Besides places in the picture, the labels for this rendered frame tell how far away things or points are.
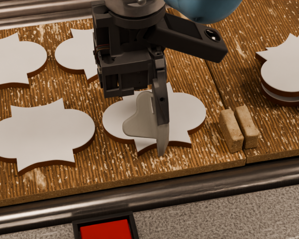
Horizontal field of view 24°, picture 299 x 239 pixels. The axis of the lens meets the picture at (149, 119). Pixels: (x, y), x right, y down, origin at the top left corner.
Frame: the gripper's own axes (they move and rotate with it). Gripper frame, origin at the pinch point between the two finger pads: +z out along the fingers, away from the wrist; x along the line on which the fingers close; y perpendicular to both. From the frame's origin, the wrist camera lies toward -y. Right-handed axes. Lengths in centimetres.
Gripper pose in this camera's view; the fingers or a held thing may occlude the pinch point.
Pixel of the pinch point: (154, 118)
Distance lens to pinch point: 96.1
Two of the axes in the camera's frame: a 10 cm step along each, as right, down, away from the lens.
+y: -9.8, 1.6, -1.4
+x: 2.1, 6.9, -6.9
